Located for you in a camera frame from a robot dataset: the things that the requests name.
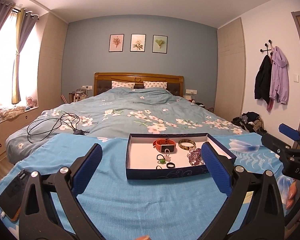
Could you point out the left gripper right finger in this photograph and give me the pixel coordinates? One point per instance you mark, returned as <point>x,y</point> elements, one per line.
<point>264,218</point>

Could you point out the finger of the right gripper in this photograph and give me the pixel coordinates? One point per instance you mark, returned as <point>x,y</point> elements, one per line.
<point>289,132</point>

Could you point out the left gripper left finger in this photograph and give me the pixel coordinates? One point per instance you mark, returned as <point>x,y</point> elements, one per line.
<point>38,217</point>

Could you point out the tortoiseshell bangle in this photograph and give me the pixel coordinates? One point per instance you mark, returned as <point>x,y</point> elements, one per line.
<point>187,144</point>

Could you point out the orange smart watch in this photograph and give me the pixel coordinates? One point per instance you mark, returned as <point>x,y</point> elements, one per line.
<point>164,145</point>

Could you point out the person's right hand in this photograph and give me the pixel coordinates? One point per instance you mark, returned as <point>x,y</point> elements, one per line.
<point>291,195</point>

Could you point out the black smartphone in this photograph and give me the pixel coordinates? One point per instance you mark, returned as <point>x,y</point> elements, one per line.
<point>12,196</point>

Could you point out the clothes pile on floor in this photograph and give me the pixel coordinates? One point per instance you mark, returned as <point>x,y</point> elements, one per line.
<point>250,122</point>

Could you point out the purple hanging jacket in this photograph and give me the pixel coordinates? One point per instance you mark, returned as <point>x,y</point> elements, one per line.
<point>279,83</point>

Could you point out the black hanging jacket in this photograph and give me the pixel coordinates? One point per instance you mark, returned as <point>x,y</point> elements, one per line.
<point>263,80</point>

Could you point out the bright blue floral blanket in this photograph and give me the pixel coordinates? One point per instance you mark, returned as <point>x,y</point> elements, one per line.
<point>176,208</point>

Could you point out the clothes pile on windowsill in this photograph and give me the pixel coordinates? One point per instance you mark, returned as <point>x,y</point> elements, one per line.
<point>11,112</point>

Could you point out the pink desk fan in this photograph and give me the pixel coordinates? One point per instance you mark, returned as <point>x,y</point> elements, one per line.
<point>31,102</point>

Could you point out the dark blue shallow box tray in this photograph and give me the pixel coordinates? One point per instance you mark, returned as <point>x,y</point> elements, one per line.
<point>144,162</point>

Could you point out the blue floral duvet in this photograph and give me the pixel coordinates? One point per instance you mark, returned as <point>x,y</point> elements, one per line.
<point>117,113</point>

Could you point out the wooden headboard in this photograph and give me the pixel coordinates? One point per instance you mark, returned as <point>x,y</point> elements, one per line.
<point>102,81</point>

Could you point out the right patterned pillow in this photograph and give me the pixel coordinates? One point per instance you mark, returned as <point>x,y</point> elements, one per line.
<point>155,84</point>

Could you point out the patterned pillow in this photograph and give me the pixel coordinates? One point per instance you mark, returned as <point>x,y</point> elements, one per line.
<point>155,84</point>
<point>118,84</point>

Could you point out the left patterned pillow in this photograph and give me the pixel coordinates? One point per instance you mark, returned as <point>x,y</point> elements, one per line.
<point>118,84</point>

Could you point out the green leaf framed picture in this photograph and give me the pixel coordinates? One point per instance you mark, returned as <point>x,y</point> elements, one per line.
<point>159,44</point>

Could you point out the white flower framed picture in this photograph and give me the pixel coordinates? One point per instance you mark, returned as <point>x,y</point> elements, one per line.
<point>137,43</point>

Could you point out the pink flower framed picture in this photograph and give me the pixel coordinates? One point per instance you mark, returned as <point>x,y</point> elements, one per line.
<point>116,43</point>

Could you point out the wall coat hook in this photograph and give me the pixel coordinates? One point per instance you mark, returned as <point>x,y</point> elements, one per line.
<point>268,48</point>

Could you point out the wall power outlet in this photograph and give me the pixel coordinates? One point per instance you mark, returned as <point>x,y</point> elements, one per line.
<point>87,87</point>

